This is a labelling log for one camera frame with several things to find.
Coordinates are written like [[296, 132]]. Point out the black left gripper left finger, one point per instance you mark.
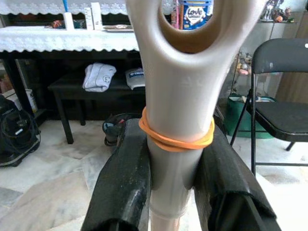
[[125, 173]]

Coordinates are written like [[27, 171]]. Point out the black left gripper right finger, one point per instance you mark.
[[221, 183]]

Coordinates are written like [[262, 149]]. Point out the beige broom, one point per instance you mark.
[[183, 96]]

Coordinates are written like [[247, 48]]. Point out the black helmet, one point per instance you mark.
[[113, 127]]

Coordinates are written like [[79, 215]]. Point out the orange rubber band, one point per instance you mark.
[[178, 145]]

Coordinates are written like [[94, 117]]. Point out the green bag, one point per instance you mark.
[[238, 115]]

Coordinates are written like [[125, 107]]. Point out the black folding chair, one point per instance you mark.
[[281, 118]]

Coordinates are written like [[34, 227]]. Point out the white folded garment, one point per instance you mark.
[[97, 77]]

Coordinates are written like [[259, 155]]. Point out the black bench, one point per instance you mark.
[[65, 89]]

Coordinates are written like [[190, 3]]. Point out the white bucket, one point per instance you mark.
[[32, 101]]

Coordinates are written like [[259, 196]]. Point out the black wooden table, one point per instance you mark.
[[36, 62]]

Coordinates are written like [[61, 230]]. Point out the flat tray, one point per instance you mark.
[[118, 28]]

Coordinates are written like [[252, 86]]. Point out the white lace tablecloth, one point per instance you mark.
[[62, 39]]

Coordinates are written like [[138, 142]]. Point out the small white carton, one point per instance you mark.
[[88, 19]]

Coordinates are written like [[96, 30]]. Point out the glass display cabinet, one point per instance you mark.
[[269, 31]]

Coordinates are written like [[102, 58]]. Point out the tall white carton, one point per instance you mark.
[[96, 15]]

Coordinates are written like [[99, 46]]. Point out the white bottle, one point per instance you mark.
[[68, 21]]

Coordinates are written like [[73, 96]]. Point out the red small object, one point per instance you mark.
[[56, 23]]

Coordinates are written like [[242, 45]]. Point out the pink striped pack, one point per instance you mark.
[[176, 13]]

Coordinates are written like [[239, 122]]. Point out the blue Love pack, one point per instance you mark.
[[195, 14]]

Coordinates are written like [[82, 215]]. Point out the white lace shelf cloth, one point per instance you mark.
[[36, 6]]

